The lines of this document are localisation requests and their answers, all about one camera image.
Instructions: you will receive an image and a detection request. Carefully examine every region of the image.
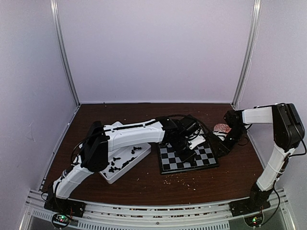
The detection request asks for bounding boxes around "aluminium corner post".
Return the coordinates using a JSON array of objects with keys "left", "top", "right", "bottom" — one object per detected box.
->
[
  {"left": 50, "top": 0, "right": 80, "bottom": 107},
  {"left": 232, "top": 0, "right": 262, "bottom": 109}
]

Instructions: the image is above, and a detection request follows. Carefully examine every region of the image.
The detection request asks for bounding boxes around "right aluminium corner post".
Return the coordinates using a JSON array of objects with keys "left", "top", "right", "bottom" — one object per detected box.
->
[{"left": 232, "top": 0, "right": 262, "bottom": 109}]

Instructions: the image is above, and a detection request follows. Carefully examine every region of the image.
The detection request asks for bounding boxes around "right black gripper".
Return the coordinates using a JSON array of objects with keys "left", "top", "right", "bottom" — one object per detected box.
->
[{"left": 216, "top": 126, "right": 246, "bottom": 158}]

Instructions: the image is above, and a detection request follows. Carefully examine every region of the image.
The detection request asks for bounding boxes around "white plastic tray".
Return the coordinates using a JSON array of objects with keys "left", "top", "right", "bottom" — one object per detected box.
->
[{"left": 99, "top": 126, "right": 154, "bottom": 184}]

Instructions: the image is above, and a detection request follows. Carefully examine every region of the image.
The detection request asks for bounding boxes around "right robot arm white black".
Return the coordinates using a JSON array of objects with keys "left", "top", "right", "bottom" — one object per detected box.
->
[{"left": 213, "top": 103, "right": 305, "bottom": 212}]

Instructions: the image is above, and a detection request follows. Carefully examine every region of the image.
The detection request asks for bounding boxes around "left aluminium corner post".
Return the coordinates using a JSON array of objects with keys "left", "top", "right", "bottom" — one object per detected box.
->
[{"left": 50, "top": 0, "right": 80, "bottom": 107}]

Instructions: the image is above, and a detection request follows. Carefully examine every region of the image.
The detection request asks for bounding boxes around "black pawn in tray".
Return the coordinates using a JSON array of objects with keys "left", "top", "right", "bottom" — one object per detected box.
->
[{"left": 131, "top": 147, "right": 142, "bottom": 155}]

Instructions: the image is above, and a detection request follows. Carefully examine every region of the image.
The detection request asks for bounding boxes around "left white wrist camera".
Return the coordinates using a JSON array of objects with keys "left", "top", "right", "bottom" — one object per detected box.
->
[{"left": 188, "top": 136, "right": 206, "bottom": 150}]

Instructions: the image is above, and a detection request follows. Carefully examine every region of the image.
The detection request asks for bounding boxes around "red patterned small dish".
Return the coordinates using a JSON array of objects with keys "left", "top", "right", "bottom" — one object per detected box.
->
[{"left": 213, "top": 123, "right": 231, "bottom": 133}]

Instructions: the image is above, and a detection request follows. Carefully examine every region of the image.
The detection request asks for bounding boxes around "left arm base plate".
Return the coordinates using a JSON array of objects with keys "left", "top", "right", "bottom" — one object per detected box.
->
[{"left": 44, "top": 198, "right": 86, "bottom": 218}]

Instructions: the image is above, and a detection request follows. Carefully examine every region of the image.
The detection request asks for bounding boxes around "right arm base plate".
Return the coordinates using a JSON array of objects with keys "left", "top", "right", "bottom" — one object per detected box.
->
[{"left": 229, "top": 198, "right": 271, "bottom": 217}]

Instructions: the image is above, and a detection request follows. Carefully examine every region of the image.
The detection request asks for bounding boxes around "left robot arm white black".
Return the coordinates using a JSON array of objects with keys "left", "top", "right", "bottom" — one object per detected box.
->
[{"left": 47, "top": 115, "right": 205, "bottom": 213}]

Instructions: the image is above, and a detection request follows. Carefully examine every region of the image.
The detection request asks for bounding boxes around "black white chess board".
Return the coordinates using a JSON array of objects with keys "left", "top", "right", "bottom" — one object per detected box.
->
[{"left": 157, "top": 141, "right": 219, "bottom": 174}]

